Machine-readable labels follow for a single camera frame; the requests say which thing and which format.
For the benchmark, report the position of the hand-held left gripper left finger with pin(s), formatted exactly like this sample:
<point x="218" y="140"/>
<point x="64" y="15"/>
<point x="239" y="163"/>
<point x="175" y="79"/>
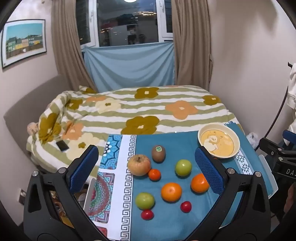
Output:
<point x="84" y="166"/>

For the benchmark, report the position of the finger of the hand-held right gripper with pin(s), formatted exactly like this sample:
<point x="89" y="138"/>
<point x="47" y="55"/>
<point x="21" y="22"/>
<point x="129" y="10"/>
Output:
<point x="275" y="148"/>
<point x="290" y="136"/>

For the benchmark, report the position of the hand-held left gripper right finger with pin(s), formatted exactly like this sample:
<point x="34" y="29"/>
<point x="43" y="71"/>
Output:
<point x="208" y="169"/>

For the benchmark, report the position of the smooth glossy orange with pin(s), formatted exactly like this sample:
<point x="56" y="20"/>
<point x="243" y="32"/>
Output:
<point x="198" y="183"/>

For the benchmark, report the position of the green apple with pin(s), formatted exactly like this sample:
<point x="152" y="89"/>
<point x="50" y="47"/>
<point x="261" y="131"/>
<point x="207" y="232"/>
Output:
<point x="145" y="201"/>
<point x="183" y="168"/>

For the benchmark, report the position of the cream cartoon print bowl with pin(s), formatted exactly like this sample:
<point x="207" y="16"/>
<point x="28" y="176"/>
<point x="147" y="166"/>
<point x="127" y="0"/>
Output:
<point x="219" y="141"/>

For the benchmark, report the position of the red cherry tomato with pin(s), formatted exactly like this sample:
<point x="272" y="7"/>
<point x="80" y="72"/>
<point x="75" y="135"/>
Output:
<point x="147" y="214"/>
<point x="186" y="206"/>

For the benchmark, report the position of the brown kiwi with green sticker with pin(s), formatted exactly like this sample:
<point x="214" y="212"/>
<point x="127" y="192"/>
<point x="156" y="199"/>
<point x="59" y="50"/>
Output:
<point x="158" y="154"/>

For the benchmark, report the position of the yellowish russet apple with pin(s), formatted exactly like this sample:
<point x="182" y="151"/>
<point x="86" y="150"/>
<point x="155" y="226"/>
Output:
<point x="138" y="165"/>

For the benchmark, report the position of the person's right hand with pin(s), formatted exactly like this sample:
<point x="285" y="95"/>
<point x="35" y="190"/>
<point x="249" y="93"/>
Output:
<point x="288" y="199"/>

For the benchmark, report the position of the clear plastic bag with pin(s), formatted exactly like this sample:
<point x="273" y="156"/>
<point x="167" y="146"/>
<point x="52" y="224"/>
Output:
<point x="252" y="139"/>

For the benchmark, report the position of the black phone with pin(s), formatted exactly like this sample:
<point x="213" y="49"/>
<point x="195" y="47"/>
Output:
<point x="62" y="146"/>

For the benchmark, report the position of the blue patterned tablecloth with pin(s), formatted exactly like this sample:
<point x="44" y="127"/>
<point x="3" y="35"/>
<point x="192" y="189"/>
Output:
<point x="185" y="148"/>

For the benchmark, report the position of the dimpled navel orange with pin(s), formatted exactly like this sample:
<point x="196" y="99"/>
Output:
<point x="171" y="191"/>

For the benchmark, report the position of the white hanging clothing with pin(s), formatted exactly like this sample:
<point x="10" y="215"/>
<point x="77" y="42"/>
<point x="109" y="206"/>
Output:
<point x="292" y="92"/>

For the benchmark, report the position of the small mandarin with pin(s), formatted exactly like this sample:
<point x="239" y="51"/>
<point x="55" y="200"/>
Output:
<point x="154" y="175"/>

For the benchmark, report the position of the beige plush toy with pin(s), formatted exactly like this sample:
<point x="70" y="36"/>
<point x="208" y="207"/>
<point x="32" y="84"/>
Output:
<point x="32" y="128"/>

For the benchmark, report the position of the floral striped blanket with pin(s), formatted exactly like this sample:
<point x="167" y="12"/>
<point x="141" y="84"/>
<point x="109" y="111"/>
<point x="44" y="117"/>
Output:
<point x="138" y="109"/>

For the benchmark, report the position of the light blue hanging cloth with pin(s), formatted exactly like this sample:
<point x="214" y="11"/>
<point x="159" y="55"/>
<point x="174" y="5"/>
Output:
<point x="129" y="67"/>

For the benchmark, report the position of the beige curtain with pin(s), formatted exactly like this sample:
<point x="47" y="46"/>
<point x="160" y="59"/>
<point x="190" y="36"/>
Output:
<point x="67" y="46"/>
<point x="192" y="46"/>

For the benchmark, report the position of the white framed window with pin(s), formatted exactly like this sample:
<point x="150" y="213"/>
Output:
<point x="127" y="27"/>

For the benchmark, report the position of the white wall socket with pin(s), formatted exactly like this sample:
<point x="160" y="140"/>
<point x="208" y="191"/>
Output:
<point x="22" y="196"/>

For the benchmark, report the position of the grey upholstered bed frame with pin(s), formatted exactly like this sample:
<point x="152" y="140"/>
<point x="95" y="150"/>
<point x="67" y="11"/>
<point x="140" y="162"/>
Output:
<point x="27" y="99"/>

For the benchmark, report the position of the framed wall poster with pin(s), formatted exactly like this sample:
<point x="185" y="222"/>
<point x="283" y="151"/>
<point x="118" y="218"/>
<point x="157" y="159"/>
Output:
<point x="23" y="41"/>

